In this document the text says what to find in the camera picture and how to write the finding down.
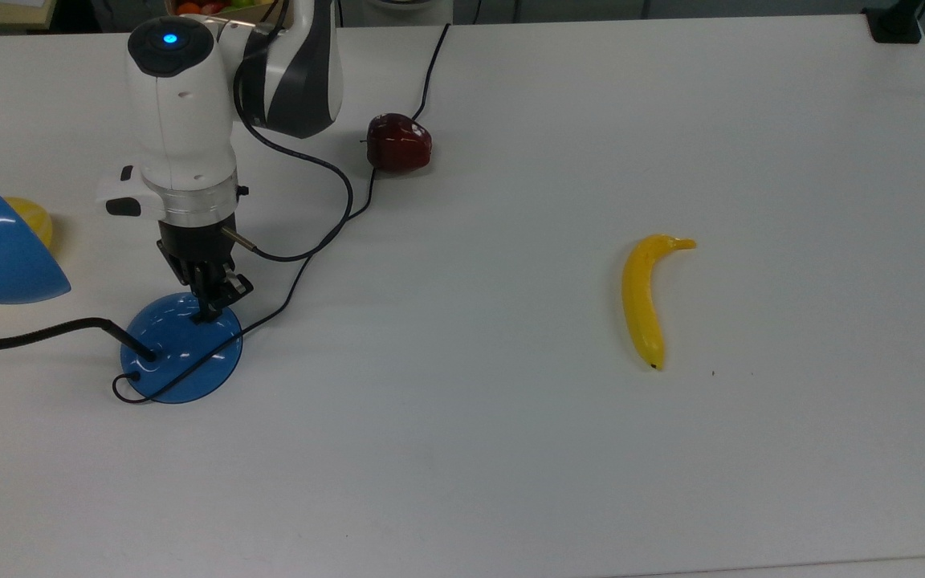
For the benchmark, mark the blue desk lamp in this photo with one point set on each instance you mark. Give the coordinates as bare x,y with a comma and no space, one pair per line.
177,357

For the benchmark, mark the dark red apple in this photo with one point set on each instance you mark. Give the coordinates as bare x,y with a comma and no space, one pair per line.
398,143

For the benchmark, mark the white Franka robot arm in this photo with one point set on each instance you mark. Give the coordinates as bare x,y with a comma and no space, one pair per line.
189,112

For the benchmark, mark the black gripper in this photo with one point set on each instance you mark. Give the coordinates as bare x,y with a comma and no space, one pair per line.
193,245

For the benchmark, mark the yellow banana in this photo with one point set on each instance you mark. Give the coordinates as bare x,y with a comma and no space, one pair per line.
641,301

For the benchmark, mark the black table clamp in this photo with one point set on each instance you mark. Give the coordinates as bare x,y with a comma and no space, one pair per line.
894,22

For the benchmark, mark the yellow lemon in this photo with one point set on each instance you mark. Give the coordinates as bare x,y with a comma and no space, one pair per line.
33,218

